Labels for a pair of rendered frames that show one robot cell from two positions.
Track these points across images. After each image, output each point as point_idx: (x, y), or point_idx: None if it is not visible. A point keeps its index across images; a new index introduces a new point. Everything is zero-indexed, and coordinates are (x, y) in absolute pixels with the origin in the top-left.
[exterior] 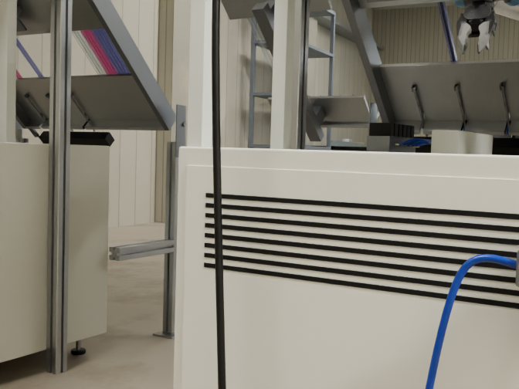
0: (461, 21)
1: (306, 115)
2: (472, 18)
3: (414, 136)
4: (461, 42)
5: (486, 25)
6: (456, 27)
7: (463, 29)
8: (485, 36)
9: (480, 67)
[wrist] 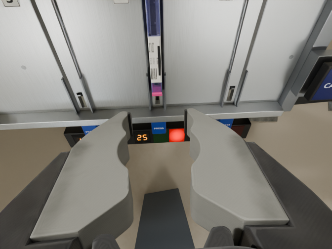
0: (304, 230)
1: None
2: (201, 248)
3: (240, 123)
4: (204, 114)
5: (63, 198)
6: (298, 181)
7: (237, 166)
8: (89, 135)
9: None
